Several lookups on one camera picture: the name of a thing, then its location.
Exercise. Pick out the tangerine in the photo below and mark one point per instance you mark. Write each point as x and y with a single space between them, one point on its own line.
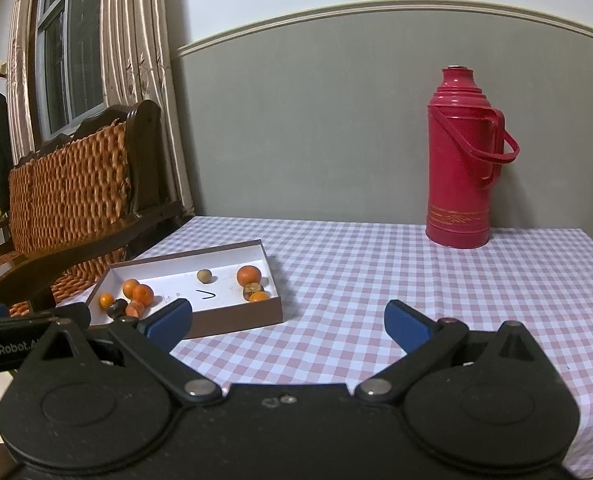
259 296
143 294
107 300
131 287
249 275

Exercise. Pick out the brown cardboard box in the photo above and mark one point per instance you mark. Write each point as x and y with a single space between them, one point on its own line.
176 280

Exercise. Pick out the dark purple round fruit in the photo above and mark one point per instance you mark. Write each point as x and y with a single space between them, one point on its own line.
117 307

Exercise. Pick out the beige striped curtain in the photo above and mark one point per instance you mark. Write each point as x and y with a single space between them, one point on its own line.
19 85
141 60

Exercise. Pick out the red thermos flask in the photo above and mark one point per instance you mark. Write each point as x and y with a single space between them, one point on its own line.
456 160

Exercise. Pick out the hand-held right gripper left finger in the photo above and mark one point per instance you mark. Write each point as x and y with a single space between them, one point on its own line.
169 321

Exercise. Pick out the brown wrinkled fruit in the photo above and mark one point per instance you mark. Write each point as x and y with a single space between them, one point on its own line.
253 289

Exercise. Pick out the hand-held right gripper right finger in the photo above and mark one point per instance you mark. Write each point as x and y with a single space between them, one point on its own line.
406 323

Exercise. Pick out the wooden chair with woven cushion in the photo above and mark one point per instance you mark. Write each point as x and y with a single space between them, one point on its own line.
76 185

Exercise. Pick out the window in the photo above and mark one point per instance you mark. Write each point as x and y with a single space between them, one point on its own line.
76 50

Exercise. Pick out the pink checkered tablecloth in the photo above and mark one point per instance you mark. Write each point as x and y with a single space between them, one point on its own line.
376 285

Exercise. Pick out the small brown longan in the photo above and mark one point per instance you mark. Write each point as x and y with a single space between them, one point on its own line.
204 275

